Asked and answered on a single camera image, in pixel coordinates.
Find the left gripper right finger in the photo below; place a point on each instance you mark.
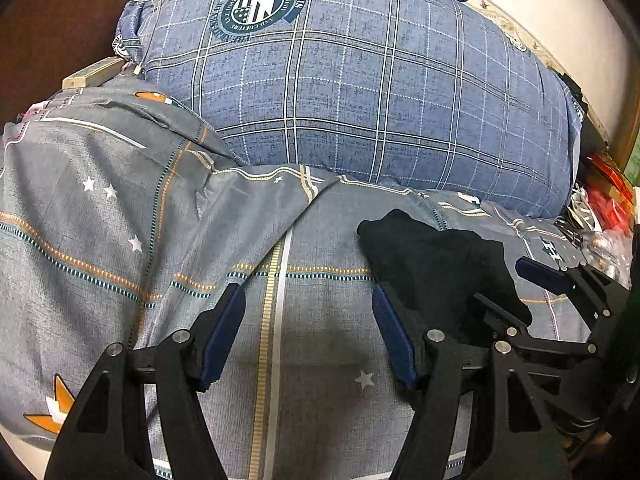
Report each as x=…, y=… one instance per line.
x=476, y=412

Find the black pants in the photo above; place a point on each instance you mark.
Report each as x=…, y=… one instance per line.
x=437, y=274

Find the blue plaid pillow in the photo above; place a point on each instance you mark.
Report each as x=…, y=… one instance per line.
x=407, y=93

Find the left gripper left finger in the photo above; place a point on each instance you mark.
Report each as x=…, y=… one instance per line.
x=105, y=435

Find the dark red headboard cushion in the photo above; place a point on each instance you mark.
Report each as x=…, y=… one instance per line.
x=44, y=41

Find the wooden bed frame edge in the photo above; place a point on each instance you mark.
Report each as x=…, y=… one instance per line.
x=95, y=74

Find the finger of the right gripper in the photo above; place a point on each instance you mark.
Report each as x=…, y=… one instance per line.
x=511, y=329
x=598, y=299

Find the red packaging pile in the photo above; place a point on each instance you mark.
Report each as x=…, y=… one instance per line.
x=610, y=194

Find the clear plastic bag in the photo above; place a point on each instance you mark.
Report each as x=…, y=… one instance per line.
x=603, y=232

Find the grey patterned bed sheet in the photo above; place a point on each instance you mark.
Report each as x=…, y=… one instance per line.
x=123, y=216

